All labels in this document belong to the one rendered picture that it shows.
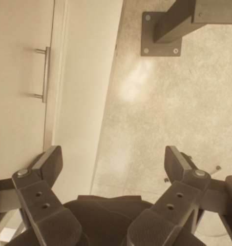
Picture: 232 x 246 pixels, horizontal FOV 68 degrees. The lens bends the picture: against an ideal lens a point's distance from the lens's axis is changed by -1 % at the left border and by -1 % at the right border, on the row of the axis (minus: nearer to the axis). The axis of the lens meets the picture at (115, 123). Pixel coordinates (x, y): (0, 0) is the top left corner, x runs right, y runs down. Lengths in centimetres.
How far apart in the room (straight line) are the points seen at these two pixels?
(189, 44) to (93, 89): 104
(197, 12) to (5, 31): 43
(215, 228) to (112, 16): 148
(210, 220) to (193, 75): 108
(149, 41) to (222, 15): 91
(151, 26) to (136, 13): 14
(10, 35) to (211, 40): 138
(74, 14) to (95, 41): 10
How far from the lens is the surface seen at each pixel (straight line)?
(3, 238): 116
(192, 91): 153
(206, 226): 158
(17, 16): 45
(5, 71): 41
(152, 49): 142
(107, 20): 62
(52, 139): 67
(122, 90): 141
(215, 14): 56
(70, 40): 63
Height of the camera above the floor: 140
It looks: 73 degrees down
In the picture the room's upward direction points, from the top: 177 degrees counter-clockwise
